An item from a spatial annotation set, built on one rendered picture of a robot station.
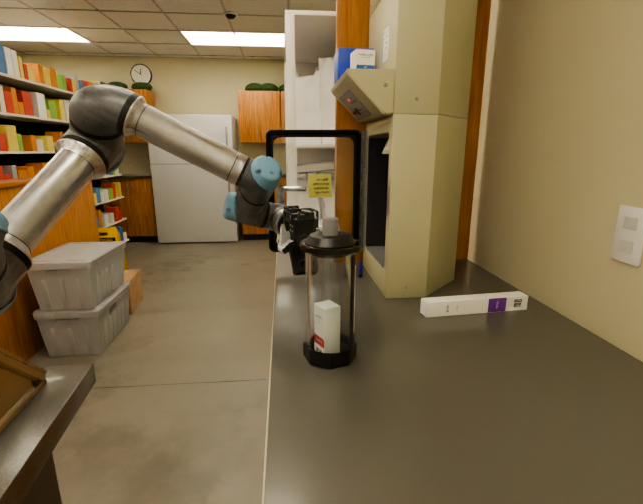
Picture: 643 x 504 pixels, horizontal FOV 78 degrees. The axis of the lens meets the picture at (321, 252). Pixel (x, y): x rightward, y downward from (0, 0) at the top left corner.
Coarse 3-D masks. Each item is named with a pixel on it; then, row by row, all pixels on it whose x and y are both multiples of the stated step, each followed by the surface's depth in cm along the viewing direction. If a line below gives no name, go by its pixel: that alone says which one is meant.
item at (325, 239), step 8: (328, 224) 70; (336, 224) 70; (320, 232) 73; (328, 232) 70; (336, 232) 71; (344, 232) 73; (312, 240) 69; (320, 240) 68; (328, 240) 68; (336, 240) 68; (344, 240) 69; (352, 240) 70
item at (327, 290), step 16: (304, 240) 73; (320, 256) 67; (336, 256) 67; (352, 256) 70; (320, 272) 69; (336, 272) 69; (320, 288) 70; (336, 288) 69; (320, 304) 70; (336, 304) 70; (320, 320) 71; (336, 320) 71; (320, 336) 72; (336, 336) 72; (336, 352) 72
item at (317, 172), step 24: (288, 144) 127; (312, 144) 127; (336, 144) 127; (288, 168) 129; (312, 168) 129; (336, 168) 129; (288, 192) 131; (312, 192) 131; (336, 192) 131; (336, 216) 133
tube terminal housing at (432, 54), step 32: (384, 0) 102; (416, 0) 90; (448, 0) 92; (416, 32) 92; (448, 32) 94; (384, 64) 103; (416, 64) 94; (448, 64) 97; (416, 96) 95; (448, 96) 100; (384, 128) 105; (416, 128) 97; (448, 128) 103; (416, 160) 99; (448, 160) 106; (416, 192) 101; (448, 192) 109; (416, 224) 103; (448, 224) 113; (416, 256) 105; (448, 256) 117; (384, 288) 109; (416, 288) 108
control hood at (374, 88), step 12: (348, 72) 93; (360, 72) 93; (372, 72) 93; (384, 72) 93; (336, 84) 110; (348, 84) 100; (360, 84) 94; (372, 84) 94; (384, 84) 94; (336, 96) 122; (360, 96) 99; (372, 96) 94; (384, 96) 95; (372, 108) 99; (384, 108) 95; (360, 120) 122; (372, 120) 116
